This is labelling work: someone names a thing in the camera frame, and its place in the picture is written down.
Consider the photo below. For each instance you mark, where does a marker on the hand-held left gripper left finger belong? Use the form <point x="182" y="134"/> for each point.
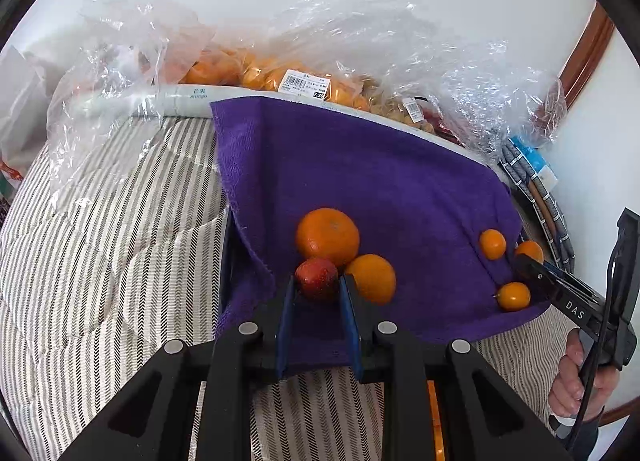
<point x="284" y="326"/>

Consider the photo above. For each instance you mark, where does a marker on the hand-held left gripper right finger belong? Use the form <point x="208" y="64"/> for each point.
<point x="350" y="328"/>

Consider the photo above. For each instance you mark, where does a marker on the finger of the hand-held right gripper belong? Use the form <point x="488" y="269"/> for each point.
<point x="535" y="273"/>

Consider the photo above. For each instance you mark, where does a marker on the oval small orange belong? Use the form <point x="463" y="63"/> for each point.
<point x="514" y="296"/>

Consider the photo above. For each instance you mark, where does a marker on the medium orange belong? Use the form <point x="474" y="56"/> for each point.
<point x="372" y="278"/>

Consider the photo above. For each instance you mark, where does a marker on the small red fruit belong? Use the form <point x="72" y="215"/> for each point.
<point x="316" y="280"/>

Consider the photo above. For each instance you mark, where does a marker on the large orange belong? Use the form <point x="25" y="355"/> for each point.
<point x="327" y="238"/>
<point x="436" y="421"/>

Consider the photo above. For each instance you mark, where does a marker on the clear bag of brown fruits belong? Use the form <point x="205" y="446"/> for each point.
<point x="400" y="111"/>

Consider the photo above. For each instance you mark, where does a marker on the person's right hand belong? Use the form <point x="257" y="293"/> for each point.
<point x="565" y="391"/>

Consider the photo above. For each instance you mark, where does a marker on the striped woven basket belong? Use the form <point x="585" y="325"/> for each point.
<point x="545" y="206"/>

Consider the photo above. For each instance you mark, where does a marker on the wooden baseboard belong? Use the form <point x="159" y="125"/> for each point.
<point x="620" y="408"/>

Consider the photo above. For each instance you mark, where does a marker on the blue tissue pack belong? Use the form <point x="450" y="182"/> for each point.
<point x="532" y="156"/>

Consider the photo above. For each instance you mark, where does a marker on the purple towel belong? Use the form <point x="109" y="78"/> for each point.
<point x="375" y="166"/>

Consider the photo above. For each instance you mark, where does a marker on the striped bed quilt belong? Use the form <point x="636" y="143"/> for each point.
<point x="125" y="266"/>

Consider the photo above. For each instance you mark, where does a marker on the long white tube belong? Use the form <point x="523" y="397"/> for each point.
<point x="165" y="98"/>

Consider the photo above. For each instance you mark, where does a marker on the clear bag of oranges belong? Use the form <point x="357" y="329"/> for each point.
<point x="240" y="71"/>

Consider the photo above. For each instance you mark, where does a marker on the crumpled clear plastic bag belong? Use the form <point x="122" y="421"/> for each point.
<point x="115" y="66"/>

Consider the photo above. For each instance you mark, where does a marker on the white plastic bag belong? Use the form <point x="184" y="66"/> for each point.
<point x="20" y="106"/>

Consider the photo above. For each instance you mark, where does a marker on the wooden door frame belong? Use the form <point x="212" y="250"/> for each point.
<point x="587" y="56"/>

